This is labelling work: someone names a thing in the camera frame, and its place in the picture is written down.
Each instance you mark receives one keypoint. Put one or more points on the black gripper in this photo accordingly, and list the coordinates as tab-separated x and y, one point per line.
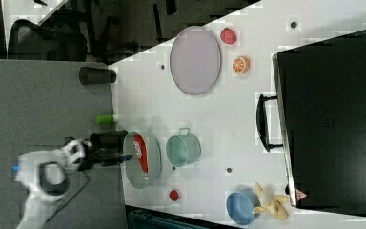
99	155

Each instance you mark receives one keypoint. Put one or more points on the blue bowl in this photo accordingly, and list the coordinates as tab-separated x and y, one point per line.
240	206

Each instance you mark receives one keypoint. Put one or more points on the black cylinder object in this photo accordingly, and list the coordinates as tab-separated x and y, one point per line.
91	76

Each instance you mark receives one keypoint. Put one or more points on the small red tomato toy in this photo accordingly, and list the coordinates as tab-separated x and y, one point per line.
174	195

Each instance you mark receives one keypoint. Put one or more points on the green mug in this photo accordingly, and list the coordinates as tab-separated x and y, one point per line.
183	148

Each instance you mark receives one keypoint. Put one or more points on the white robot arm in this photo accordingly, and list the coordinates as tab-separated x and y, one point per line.
47	177

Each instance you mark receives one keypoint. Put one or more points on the green oval strainer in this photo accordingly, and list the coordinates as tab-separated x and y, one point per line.
134	172

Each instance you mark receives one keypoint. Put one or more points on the black office chair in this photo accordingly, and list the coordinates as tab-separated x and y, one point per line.
32	42

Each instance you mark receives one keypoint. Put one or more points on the green lime toy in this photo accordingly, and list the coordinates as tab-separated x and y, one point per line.
106	119

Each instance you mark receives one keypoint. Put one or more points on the red ketchup bottle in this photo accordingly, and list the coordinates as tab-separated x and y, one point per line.
141	153

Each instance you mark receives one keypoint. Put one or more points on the black toaster oven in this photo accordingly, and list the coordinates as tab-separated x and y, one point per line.
321	99

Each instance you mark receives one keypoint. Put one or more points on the peeled banana toy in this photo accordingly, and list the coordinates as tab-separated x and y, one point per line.
270	204

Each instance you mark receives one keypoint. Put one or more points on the lilac round plate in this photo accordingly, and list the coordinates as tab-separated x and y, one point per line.
195	61

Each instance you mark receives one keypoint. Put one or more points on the orange slice toy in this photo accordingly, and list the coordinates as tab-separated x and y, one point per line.
241	64

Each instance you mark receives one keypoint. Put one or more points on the red strawberry toy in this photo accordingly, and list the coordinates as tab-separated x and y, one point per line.
228	36

